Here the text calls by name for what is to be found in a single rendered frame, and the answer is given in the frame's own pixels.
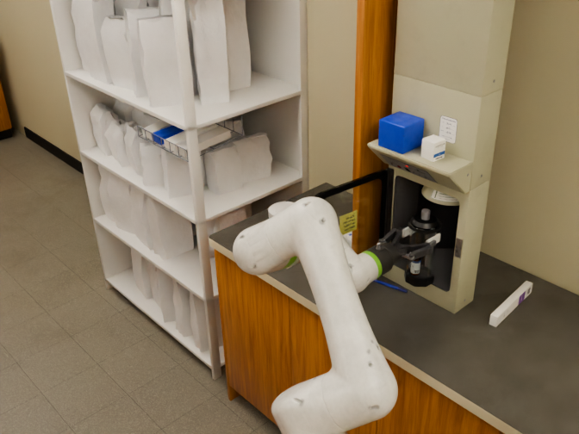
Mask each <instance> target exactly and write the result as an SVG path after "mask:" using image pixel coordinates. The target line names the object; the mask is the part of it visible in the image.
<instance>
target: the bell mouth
mask: <svg viewBox="0 0 579 434"><path fill-rule="evenodd" d="M421 193H422V194H423V196H424V197H425V198H427V200H429V201H431V202H434V203H438V204H441V205H446V206H459V205H460V204H459V201H458V199H456V198H455V197H452V196H450V195H447V194H444V193H441V192H439V191H437V190H435V189H431V188H428V187H427V186H424V187H423V188H422V190H421Z"/></svg>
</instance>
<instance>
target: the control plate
mask: <svg viewBox="0 0 579 434"><path fill-rule="evenodd" d="M379 154H380V153H379ZM380 155H381V156H382V157H383V158H384V159H385V160H386V161H387V162H388V163H389V164H390V165H392V166H394V167H397V165H399V166H401V168H399V169H402V170H404V171H407V170H405V169H404V167H405V168H407V169H409V170H410V171H411V172H410V171H408V172H410V173H413V171H414V172H415V173H413V174H415V175H417V176H419V174H420V176H419V177H423V178H425V176H426V177H427V178H426V179H428V180H430V181H433V182H435V183H437V182H436V181H435V180H434V179H433V178H432V177H431V175H430V174H429V173H428V172H427V171H425V170H421V169H419V168H416V167H413V166H412V165H409V164H405V163H403V162H401V161H398V160H395V159H393V158H390V157H387V156H384V155H382V154H380ZM391 163H392V164H391ZM406 165H407V166H408V167H407V166H406ZM397 168H398V167H397ZM417 170H419V171H417Z"/></svg>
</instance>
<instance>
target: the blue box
mask: <svg viewBox="0 0 579 434"><path fill-rule="evenodd" d="M423 131H424V119H423V118H420V117H417V116H414V115H410V114H407V113H404V112H401V111H399V112H396V113H394V114H392V115H388V116H386V117H383V118H382V119H380V120H379V134H378V145H379V146H381V147H384V148H387V149H389V150H391V151H394V152H398V153H400V154H404V153H406V152H409V151H412V150H413V149H415V148H417V147H419V146H421V144H422V139H423Z"/></svg>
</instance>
